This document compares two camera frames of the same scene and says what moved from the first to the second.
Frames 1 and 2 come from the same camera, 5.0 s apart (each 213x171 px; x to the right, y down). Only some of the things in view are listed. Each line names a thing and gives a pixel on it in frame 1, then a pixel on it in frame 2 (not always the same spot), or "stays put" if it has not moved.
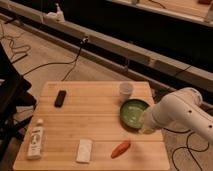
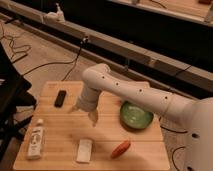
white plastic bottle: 35,141 stays put
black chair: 16,105 stays put
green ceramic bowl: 131,113 stays put
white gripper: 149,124 → 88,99
